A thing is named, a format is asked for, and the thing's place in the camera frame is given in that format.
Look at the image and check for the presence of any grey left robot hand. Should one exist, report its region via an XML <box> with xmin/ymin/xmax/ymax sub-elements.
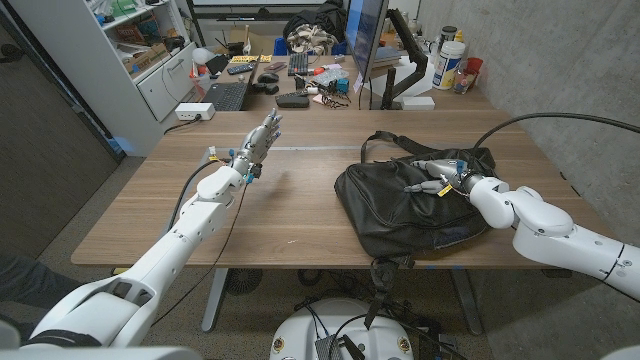
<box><xmin>232</xmin><ymin>108</ymin><xmax>284</xmax><ymax>179</ymax></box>

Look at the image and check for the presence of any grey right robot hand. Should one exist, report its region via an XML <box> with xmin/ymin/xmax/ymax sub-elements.
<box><xmin>403</xmin><ymin>158</ymin><xmax>486</xmax><ymax>197</ymax></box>

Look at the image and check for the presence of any black leather backpack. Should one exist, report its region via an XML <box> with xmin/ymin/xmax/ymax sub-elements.
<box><xmin>333</xmin><ymin>130</ymin><xmax>497</xmax><ymax>331</ymax></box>

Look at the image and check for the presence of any flat black device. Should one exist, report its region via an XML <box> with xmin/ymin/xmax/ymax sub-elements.
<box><xmin>275</xmin><ymin>93</ymin><xmax>311</xmax><ymax>109</ymax></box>

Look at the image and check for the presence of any black laptop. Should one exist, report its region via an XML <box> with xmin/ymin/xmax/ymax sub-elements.
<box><xmin>199</xmin><ymin>49</ymin><xmax>264</xmax><ymax>112</ymax></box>

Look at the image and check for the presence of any white power strip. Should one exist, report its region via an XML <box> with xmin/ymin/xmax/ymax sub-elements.
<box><xmin>174</xmin><ymin>102</ymin><xmax>217</xmax><ymax>122</ymax></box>

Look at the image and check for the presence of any small white box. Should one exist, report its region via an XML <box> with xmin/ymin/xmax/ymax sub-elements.
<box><xmin>401</xmin><ymin>95</ymin><xmax>436</xmax><ymax>111</ymax></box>

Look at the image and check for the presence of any black keyboard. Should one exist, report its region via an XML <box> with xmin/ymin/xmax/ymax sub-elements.
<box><xmin>288</xmin><ymin>52</ymin><xmax>310</xmax><ymax>77</ymax></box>

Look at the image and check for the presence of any clear glass jar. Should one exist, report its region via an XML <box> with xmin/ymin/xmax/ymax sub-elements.
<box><xmin>453</xmin><ymin>67</ymin><xmax>476</xmax><ymax>95</ymax></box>

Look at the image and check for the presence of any clear plastic tray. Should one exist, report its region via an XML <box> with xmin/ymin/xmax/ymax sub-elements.
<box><xmin>312</xmin><ymin>67</ymin><xmax>350</xmax><ymax>87</ymax></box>

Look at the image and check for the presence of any white wipes canister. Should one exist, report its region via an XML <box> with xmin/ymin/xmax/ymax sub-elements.
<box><xmin>432</xmin><ymin>40</ymin><xmax>467</xmax><ymax>91</ymax></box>

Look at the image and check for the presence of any grey metal table leg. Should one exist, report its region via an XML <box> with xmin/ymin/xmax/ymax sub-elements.
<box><xmin>201</xmin><ymin>268</ymin><xmax>230</xmax><ymax>333</ymax></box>
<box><xmin>449</xmin><ymin>267</ymin><xmax>484</xmax><ymax>336</ymax></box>

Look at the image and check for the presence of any pile of dark clothes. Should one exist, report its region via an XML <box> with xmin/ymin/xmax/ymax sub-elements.
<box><xmin>282</xmin><ymin>2</ymin><xmax>349</xmax><ymax>55</ymax></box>

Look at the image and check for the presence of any round black fan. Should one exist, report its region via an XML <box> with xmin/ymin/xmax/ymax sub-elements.
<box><xmin>224</xmin><ymin>268</ymin><xmax>264</xmax><ymax>296</ymax></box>

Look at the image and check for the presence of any cardboard box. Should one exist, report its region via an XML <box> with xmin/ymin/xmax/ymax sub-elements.
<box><xmin>124</xmin><ymin>43</ymin><xmax>171</xmax><ymax>76</ymax></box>

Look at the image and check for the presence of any computer monitor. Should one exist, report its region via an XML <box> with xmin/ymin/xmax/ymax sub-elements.
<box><xmin>344</xmin><ymin>0</ymin><xmax>390</xmax><ymax>84</ymax></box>

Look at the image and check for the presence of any white shelf cabinet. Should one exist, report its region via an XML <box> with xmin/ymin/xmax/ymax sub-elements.
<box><xmin>9</xmin><ymin>0</ymin><xmax>199</xmax><ymax>156</ymax></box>

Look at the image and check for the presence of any white robot torso base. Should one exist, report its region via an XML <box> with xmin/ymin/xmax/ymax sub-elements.
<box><xmin>269</xmin><ymin>298</ymin><xmax>415</xmax><ymax>360</ymax></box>

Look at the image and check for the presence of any person's leg in dark trousers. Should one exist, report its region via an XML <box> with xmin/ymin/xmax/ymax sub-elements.
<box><xmin>0</xmin><ymin>252</ymin><xmax>84</xmax><ymax>305</ymax></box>

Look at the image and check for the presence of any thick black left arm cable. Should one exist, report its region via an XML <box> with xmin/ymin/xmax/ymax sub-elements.
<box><xmin>167</xmin><ymin>157</ymin><xmax>234</xmax><ymax>231</ymax></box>

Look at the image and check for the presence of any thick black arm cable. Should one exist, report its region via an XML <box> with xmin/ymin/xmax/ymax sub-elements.
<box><xmin>469</xmin><ymin>112</ymin><xmax>640</xmax><ymax>154</ymax></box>
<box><xmin>167</xmin><ymin>157</ymin><xmax>234</xmax><ymax>231</ymax></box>

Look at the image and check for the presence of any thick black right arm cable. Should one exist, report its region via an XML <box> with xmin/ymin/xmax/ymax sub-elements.
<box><xmin>469</xmin><ymin>112</ymin><xmax>640</xmax><ymax>154</ymax></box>

